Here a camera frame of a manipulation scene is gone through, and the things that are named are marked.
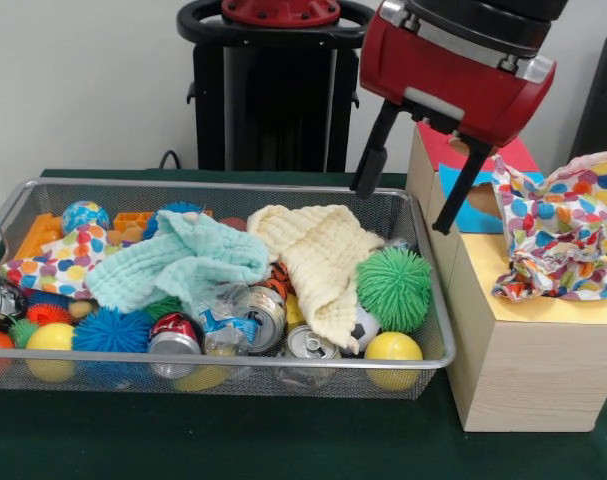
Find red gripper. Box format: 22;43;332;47
350;10;557;235

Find blue spiky ball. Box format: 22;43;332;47
70;306;151;356

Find mint waffle cloth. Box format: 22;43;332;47
85;209;270;314

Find green spiky ball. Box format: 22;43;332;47
356;249;434;334

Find wire mesh bin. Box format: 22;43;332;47
0;177;457;403

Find blue globe ball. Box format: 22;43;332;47
61;200;112;236

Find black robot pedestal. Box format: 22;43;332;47
176;0;384;174

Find orange building block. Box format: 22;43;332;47
15;212;65;259

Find dark green table cloth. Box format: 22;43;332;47
0;168;607;480

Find wooden box with three holes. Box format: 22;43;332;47
405;121;607;432

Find yellow ball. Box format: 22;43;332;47
23;322;77;384
365;330;424;392

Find cream waffle cloth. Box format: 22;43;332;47
246;204;387;351

